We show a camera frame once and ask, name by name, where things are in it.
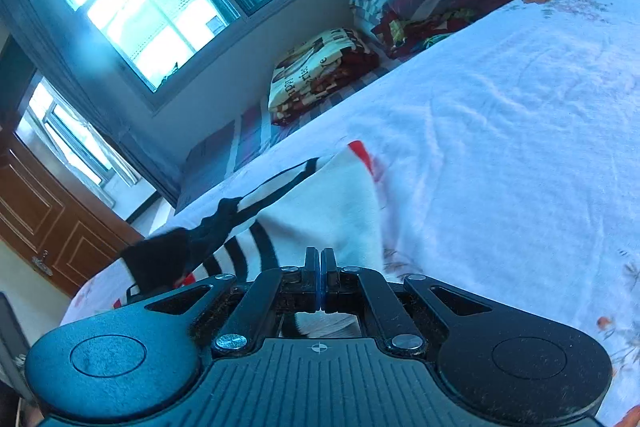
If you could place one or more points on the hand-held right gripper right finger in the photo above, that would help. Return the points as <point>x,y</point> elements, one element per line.
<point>327,279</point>

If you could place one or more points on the large window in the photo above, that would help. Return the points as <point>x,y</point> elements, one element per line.
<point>140,7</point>

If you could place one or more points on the small window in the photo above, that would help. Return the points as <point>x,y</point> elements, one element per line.
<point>70,137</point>

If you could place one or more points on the white black red striped sweater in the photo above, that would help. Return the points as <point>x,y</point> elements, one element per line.
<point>320,207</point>

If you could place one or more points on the folded printed blanket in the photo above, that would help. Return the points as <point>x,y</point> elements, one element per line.
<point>315,72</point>

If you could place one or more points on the dark furniture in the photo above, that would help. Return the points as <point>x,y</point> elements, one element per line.
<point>11,342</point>

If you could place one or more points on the blue purple striped under sheet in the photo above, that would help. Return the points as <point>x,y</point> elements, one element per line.
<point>250,137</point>

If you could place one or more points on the brown wooden door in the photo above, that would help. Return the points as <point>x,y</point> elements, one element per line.
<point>45,217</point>

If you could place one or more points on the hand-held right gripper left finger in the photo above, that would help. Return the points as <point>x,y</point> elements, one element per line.
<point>313,279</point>

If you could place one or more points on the white floral bed sheet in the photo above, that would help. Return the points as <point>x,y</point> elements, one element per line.
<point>500,107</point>

